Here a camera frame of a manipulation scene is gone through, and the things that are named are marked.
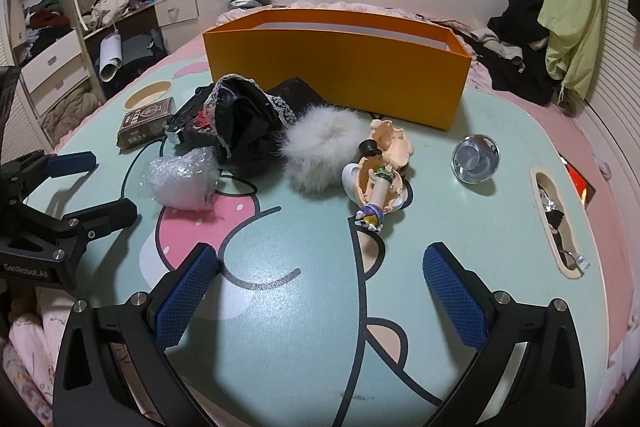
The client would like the dark bag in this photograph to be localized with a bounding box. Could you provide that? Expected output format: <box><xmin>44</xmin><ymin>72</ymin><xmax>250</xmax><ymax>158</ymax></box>
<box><xmin>120</xmin><ymin>34</ymin><xmax>168</xmax><ymax>68</ymax></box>

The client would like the bubble wrap packet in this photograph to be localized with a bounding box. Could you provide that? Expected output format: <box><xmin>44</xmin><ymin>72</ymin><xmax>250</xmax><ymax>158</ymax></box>
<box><xmin>140</xmin><ymin>146</ymin><xmax>221</xmax><ymax>212</ymax></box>

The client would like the black lace cloth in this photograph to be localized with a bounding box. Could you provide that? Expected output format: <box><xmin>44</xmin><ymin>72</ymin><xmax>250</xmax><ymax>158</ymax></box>
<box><xmin>207</xmin><ymin>74</ymin><xmax>326</xmax><ymax>178</ymax></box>

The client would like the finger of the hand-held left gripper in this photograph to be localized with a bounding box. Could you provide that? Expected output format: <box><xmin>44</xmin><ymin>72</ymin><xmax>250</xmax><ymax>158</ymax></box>
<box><xmin>10</xmin><ymin>198</ymin><xmax>138</xmax><ymax>253</ymax></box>
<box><xmin>0</xmin><ymin>151</ymin><xmax>98</xmax><ymax>208</ymax></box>

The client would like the tan fuzzy item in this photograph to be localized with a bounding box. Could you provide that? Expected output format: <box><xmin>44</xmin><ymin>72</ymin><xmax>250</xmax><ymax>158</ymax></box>
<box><xmin>557</xmin><ymin>87</ymin><xmax>588</xmax><ymax>118</ymax></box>

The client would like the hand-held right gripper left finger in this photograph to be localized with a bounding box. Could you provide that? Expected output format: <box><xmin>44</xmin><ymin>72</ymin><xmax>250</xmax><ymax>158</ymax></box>
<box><xmin>52</xmin><ymin>243</ymin><xmax>221</xmax><ymax>427</ymax></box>

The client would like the beige garment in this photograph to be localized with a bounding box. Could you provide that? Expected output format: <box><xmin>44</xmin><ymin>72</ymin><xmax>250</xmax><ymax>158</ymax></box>
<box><xmin>470</xmin><ymin>24</ymin><xmax>526</xmax><ymax>62</ymax></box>

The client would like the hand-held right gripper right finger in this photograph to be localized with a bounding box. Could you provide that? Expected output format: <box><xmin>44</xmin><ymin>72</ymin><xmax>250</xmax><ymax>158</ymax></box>
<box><xmin>422</xmin><ymin>242</ymin><xmax>588</xmax><ymax>427</ymax></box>

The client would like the white fur pompom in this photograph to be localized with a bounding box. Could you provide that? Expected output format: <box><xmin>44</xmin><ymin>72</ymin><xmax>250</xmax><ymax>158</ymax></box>
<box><xmin>277</xmin><ymin>104</ymin><xmax>371</xmax><ymax>195</ymax></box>

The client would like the brown fuzzy blanket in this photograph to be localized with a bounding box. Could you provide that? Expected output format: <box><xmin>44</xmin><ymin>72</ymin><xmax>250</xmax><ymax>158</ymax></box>
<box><xmin>40</xmin><ymin>89</ymin><xmax>106</xmax><ymax>145</ymax></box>

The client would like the white drawer cabinet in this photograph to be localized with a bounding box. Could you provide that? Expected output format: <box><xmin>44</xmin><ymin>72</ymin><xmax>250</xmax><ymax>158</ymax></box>
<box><xmin>154</xmin><ymin>0</ymin><xmax>198</xmax><ymax>26</ymax></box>

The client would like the black clothes pile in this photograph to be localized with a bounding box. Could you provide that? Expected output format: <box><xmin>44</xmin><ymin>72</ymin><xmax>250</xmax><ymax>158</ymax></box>
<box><xmin>470</xmin><ymin>0</ymin><xmax>561</xmax><ymax>105</ymax></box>

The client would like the silver foil wrapper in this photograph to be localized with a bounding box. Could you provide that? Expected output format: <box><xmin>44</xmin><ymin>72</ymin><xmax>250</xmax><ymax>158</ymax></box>
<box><xmin>539</xmin><ymin>189</ymin><xmax>591</xmax><ymax>272</ymax></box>

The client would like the cream bag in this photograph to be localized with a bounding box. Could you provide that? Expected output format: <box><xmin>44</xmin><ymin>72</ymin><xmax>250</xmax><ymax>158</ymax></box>
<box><xmin>82</xmin><ymin>0</ymin><xmax>131</xmax><ymax>30</ymax></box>

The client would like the orange cardboard box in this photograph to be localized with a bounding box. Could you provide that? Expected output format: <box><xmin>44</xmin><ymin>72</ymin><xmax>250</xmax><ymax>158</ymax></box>
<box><xmin>202</xmin><ymin>7</ymin><xmax>473</xmax><ymax>130</ymax></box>

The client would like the brown card box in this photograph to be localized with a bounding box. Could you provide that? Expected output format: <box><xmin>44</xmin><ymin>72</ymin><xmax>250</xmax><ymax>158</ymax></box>
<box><xmin>117</xmin><ymin>97</ymin><xmax>178</xmax><ymax>152</ymax></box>

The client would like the light green garment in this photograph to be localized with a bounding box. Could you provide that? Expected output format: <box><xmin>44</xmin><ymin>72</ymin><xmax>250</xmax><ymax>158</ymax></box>
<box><xmin>537</xmin><ymin>0</ymin><xmax>608</xmax><ymax>100</ymax></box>

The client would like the hat figurine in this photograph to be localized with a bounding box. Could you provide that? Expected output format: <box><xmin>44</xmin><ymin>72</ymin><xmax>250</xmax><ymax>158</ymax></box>
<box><xmin>341</xmin><ymin>118</ymin><xmax>416</xmax><ymax>233</ymax></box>

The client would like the white drawer chest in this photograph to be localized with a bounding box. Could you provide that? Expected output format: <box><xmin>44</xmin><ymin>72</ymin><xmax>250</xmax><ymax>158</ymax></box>
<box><xmin>20</xmin><ymin>29</ymin><xmax>96</xmax><ymax>118</ymax></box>

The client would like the white louvered door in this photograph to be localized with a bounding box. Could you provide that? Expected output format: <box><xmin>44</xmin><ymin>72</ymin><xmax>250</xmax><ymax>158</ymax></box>
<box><xmin>570</xmin><ymin>0</ymin><xmax>640</xmax><ymax>228</ymax></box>

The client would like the white paper roll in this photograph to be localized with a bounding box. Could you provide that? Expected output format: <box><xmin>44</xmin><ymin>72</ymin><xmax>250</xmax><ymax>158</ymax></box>
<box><xmin>97</xmin><ymin>34</ymin><xmax>123</xmax><ymax>82</ymax></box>

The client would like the black toy car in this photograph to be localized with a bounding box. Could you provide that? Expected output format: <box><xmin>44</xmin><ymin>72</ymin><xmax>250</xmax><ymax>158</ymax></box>
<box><xmin>165</xmin><ymin>84</ymin><xmax>226</xmax><ymax>148</ymax></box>

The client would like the pink floral cloth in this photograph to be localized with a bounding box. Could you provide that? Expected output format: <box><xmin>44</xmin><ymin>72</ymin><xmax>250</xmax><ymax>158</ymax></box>
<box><xmin>0</xmin><ymin>292</ymin><xmax>76</xmax><ymax>427</ymax></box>

